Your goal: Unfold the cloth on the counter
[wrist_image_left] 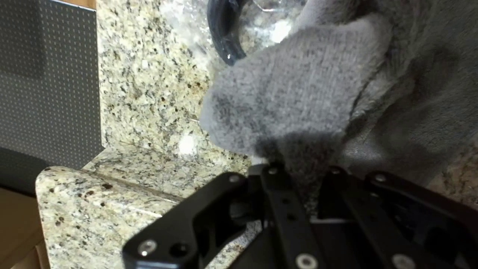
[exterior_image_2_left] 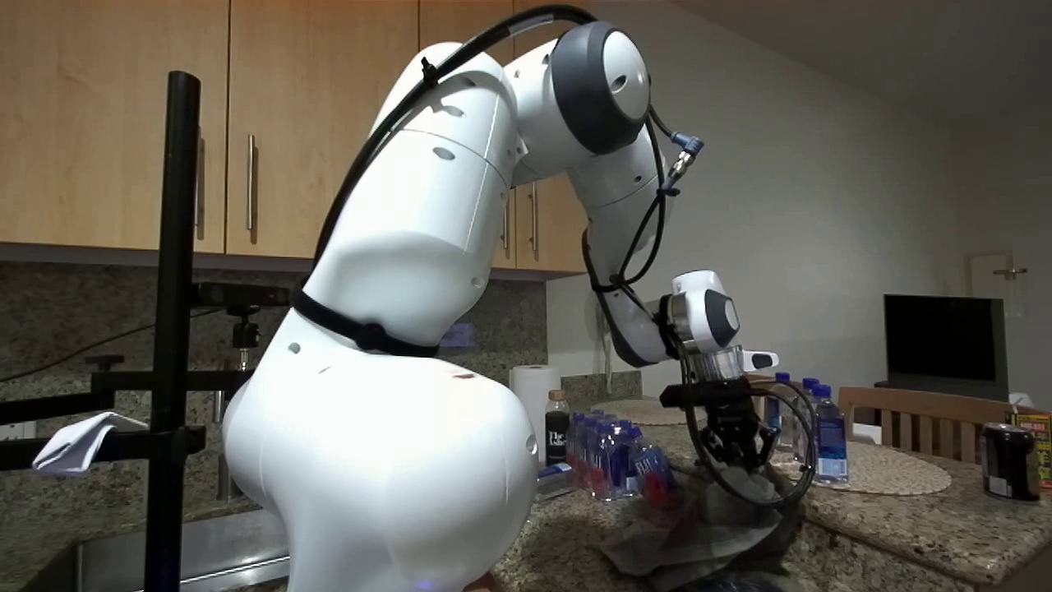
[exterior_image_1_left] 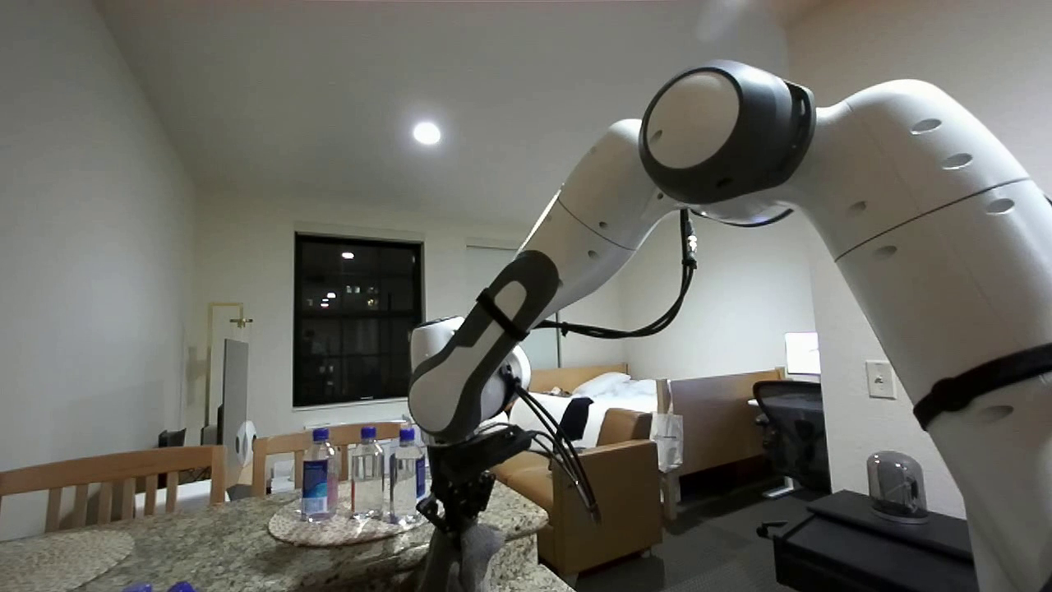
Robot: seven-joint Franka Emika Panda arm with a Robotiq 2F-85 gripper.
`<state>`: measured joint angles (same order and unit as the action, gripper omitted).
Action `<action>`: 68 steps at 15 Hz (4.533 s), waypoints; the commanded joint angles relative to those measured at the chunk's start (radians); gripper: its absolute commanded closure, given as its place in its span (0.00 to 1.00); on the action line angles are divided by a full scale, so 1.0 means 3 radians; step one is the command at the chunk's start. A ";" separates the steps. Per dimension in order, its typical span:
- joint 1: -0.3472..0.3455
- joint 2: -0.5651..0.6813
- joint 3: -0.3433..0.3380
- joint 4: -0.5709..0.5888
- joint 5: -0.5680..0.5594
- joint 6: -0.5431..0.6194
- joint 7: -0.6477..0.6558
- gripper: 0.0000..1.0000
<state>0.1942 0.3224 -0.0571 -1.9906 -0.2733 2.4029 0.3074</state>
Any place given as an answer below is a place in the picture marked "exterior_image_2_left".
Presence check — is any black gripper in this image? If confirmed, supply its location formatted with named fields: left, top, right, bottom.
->
left=659, top=373, right=771, bottom=474

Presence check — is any clear water bottle blue label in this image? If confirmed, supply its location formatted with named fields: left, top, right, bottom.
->
left=809, top=381, right=856, bottom=486
left=766, top=372, right=798, bottom=452
left=797, top=373, right=826, bottom=470

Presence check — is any round woven placemat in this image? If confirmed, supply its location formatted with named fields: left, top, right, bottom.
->
left=596, top=393, right=686, bottom=432
left=802, top=438, right=957, bottom=501

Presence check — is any dark small bottle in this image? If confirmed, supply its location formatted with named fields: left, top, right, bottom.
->
left=543, top=392, right=572, bottom=467

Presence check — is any loose clear water bottle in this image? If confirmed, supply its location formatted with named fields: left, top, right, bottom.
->
left=532, top=457, right=579, bottom=490

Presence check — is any wooden chair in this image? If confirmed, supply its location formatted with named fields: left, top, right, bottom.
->
left=834, top=386, right=1016, bottom=467

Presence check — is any white paper towel roll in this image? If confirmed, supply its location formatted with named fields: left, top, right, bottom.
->
left=507, top=360, right=565, bottom=462

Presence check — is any flat screen monitor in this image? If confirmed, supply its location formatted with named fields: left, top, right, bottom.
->
left=882, top=292, right=1012, bottom=400

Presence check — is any black can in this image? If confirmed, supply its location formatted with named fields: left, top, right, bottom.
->
left=981, top=422, right=1041, bottom=502

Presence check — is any colourful snack package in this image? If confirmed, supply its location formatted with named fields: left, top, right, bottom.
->
left=1023, top=403, right=1052, bottom=496

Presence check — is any stainless steel sink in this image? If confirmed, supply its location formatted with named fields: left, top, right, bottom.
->
left=19, top=502, right=290, bottom=592

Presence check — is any black pole stand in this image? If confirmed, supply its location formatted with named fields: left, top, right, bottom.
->
left=0, top=68, right=258, bottom=592

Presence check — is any white crumpled paper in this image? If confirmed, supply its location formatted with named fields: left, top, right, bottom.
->
left=31, top=409, right=152, bottom=478

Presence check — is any wooden upper cabinet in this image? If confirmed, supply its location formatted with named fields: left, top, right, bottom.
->
left=0, top=0, right=596, bottom=276

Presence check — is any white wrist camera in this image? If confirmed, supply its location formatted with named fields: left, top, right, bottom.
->
left=736, top=346, right=784, bottom=373

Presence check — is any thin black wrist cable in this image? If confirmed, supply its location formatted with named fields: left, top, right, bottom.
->
left=579, top=109, right=818, bottom=514

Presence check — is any black strap on arm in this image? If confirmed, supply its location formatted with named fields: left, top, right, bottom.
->
left=293, top=290, right=441, bottom=359

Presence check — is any thick black arm hose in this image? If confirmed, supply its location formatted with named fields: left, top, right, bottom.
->
left=310, top=0, right=603, bottom=272

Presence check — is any metal cabinet handle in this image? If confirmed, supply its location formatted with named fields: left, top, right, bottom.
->
left=245, top=130, right=264, bottom=247
left=191, top=130, right=210, bottom=243

